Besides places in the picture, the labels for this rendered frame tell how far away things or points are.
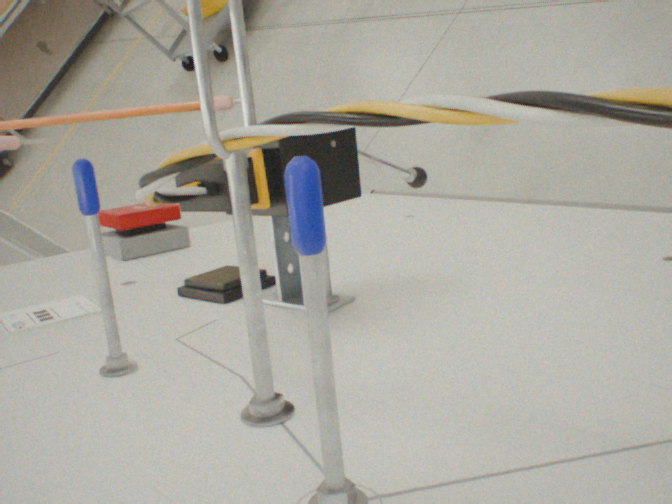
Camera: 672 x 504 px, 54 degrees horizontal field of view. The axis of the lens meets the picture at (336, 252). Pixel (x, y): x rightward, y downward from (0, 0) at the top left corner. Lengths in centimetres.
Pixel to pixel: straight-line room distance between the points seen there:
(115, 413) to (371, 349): 10
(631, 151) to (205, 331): 158
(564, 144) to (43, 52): 714
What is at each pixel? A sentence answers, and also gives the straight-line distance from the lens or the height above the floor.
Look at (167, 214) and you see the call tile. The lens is 53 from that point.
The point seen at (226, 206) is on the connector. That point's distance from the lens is 28.
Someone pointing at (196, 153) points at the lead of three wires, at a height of 120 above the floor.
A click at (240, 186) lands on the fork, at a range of 20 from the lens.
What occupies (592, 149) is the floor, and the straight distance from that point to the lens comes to 188.
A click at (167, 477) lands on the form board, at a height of 117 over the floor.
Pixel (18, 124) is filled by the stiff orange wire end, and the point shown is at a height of 123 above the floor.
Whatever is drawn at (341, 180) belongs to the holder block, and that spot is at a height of 111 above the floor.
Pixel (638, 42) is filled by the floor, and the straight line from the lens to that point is 209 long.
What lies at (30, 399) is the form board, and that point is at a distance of 28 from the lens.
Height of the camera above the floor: 128
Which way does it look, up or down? 35 degrees down
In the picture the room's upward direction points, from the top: 51 degrees counter-clockwise
